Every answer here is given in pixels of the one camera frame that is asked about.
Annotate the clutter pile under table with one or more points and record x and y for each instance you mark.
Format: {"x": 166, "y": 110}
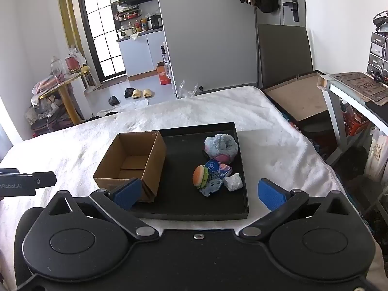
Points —
{"x": 45, "y": 115}

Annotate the black tray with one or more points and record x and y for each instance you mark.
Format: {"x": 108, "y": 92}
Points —
{"x": 182, "y": 163}

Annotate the white blanket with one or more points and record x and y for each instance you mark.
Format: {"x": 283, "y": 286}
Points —
{"x": 75, "y": 145}

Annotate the clear plastic wrap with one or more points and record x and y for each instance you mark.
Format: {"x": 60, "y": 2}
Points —
{"x": 188, "y": 89}

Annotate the brown cardboard box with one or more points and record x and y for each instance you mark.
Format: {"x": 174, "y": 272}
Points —
{"x": 151, "y": 163}

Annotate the grey tall cabinet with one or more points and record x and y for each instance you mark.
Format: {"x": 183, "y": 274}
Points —
{"x": 212, "y": 36}

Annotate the red filled glass jar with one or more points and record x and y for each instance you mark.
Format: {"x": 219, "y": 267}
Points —
{"x": 72, "y": 63}

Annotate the printed desk mat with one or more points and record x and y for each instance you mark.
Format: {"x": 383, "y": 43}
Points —
{"x": 363, "y": 86}

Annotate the grey drawer organizer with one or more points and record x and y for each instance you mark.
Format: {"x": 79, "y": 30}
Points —
{"x": 377, "y": 54}

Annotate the grey knitted toy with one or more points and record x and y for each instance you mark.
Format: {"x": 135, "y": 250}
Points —
{"x": 210, "y": 188}

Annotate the burger plush toy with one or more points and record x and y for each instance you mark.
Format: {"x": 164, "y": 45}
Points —
{"x": 200, "y": 175}

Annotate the orange box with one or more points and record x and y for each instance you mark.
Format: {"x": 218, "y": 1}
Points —
{"x": 163, "y": 74}

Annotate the white printed bag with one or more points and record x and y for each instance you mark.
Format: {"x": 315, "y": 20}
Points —
{"x": 377, "y": 151}

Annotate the black slipper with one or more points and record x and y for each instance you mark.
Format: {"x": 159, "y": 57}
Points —
{"x": 128, "y": 92}
{"x": 114, "y": 100}

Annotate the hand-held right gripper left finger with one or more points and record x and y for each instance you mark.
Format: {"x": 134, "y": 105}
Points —
{"x": 128, "y": 192}

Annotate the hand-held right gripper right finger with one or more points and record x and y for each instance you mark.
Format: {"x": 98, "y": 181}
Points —
{"x": 271, "y": 195}

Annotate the yellow curtain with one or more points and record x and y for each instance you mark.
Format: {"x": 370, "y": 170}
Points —
{"x": 68, "y": 27}

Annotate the white tissue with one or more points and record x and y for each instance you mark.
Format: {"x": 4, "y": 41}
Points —
{"x": 233, "y": 182}

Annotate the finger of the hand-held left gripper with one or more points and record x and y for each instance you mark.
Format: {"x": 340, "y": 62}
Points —
{"x": 45, "y": 179}

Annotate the brown board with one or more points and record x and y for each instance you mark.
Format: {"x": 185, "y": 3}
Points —
{"x": 298, "y": 97}

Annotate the white kitchen counter cabinet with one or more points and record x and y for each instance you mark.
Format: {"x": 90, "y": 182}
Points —
{"x": 136, "y": 54}

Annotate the grey and pink plush toy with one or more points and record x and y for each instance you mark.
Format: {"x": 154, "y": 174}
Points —
{"x": 221, "y": 145}

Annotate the white desk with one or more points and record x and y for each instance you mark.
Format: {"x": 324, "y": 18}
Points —
{"x": 333, "y": 103}

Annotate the grey upholstered panel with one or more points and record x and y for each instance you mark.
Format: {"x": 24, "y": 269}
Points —
{"x": 283, "y": 54}

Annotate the yellow legged table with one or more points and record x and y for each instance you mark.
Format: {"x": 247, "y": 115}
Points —
{"x": 65, "y": 95}

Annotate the clear glass jar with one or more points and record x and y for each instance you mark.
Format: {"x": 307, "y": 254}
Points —
{"x": 56, "y": 68}

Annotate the black framed glass door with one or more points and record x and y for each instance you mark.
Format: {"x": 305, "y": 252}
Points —
{"x": 100, "y": 36}

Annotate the blue card packet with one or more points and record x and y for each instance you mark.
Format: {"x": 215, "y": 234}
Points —
{"x": 213, "y": 166}

